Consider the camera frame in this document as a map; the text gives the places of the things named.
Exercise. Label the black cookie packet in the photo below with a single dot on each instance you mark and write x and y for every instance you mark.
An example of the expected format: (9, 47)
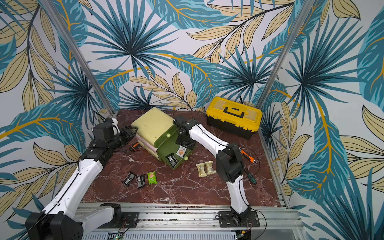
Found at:
(141, 180)
(172, 160)
(129, 179)

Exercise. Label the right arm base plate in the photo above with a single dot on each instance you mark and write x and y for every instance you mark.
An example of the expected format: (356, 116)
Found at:
(229, 219)

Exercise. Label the yellow black toolbox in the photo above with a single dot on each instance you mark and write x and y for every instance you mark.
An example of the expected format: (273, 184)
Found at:
(235, 118)

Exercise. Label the black orange screwdriver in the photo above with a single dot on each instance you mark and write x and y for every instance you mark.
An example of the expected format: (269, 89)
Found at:
(134, 147)

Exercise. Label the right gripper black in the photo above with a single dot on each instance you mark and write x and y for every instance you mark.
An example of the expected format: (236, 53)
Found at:
(184, 141)

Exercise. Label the metal corner post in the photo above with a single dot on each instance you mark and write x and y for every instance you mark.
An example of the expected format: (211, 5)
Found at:
(291, 37)
(57, 20)

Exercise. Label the green cookie packet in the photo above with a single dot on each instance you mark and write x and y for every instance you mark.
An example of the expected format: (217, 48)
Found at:
(152, 179)

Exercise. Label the left metal corner post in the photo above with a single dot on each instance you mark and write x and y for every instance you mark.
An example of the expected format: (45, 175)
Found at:
(57, 20)

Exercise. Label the green handled screwdriver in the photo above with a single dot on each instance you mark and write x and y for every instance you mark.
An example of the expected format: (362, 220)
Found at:
(251, 177)

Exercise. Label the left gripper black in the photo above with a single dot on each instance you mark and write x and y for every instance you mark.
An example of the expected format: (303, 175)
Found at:
(129, 134)

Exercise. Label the light green drawer cabinet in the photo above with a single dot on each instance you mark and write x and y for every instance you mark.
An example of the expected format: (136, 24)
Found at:
(151, 126)

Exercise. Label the right metal corner post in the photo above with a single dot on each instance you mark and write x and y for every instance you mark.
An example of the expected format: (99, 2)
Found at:
(291, 37)

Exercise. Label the cream cookie packet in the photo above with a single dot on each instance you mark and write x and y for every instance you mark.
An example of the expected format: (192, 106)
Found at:
(201, 170)
(210, 169)

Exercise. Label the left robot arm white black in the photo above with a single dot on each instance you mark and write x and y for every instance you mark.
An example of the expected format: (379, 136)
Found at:
(58, 221)

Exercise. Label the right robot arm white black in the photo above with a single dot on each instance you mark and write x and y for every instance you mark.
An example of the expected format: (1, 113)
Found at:
(229, 162)

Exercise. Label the aluminium front rail frame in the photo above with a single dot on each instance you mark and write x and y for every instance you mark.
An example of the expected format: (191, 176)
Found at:
(167, 217)

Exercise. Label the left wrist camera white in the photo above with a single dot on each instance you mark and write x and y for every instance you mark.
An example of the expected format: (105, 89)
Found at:
(114, 122)

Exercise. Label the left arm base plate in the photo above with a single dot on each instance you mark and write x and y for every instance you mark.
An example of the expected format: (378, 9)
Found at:
(112, 216)

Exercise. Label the green drawer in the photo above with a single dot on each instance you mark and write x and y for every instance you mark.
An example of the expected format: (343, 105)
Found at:
(165, 136)

